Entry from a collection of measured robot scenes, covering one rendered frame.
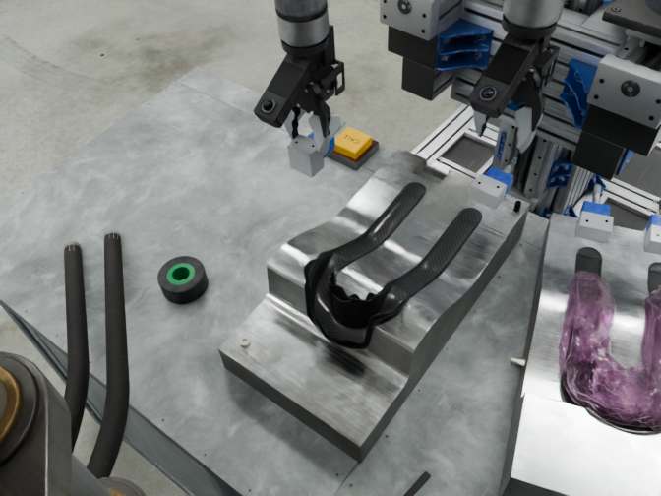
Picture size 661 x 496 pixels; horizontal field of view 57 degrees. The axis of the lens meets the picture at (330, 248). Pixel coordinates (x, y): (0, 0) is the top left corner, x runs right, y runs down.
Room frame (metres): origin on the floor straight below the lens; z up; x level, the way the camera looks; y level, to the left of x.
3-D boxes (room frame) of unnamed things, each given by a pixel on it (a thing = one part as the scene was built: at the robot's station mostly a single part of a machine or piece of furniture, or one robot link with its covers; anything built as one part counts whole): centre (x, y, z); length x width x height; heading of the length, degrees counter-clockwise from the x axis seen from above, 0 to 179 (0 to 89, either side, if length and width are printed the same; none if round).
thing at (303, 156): (0.85, 0.00, 0.93); 0.13 x 0.05 x 0.05; 140
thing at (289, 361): (0.59, -0.08, 0.87); 0.50 x 0.26 x 0.14; 140
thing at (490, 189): (0.76, -0.30, 0.89); 0.13 x 0.05 x 0.05; 140
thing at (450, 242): (0.60, -0.10, 0.92); 0.35 x 0.16 x 0.09; 140
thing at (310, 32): (0.84, 0.02, 1.17); 0.08 x 0.08 x 0.05
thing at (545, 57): (0.75, -0.29, 1.15); 0.09 x 0.08 x 0.12; 140
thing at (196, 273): (0.65, 0.26, 0.82); 0.08 x 0.08 x 0.04
